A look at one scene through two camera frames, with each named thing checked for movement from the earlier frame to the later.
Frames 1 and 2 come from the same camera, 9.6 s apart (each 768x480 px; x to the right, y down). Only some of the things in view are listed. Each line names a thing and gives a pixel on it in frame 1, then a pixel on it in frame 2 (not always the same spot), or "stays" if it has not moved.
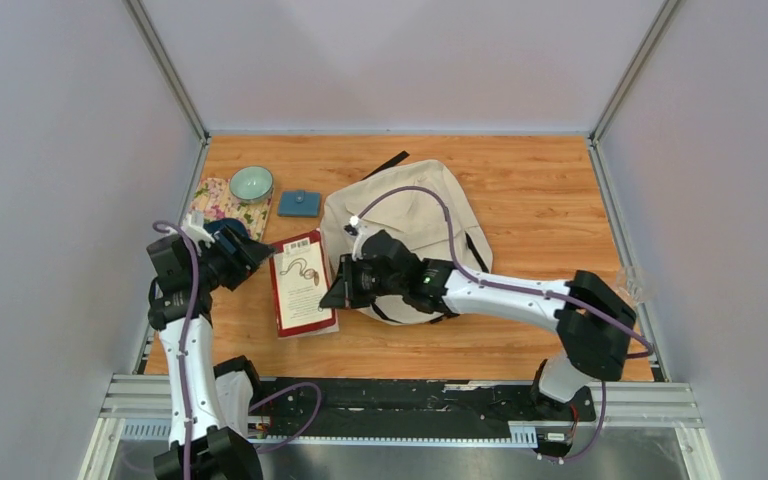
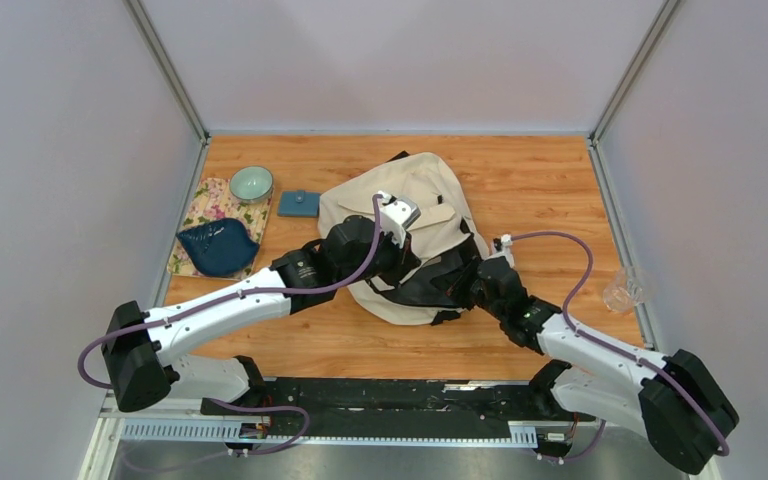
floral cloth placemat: x=214 y=199 stays
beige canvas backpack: x=421 y=206 stays
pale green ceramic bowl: x=251 y=184 stays
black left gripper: x=242 y=263 -> x=404 y=259
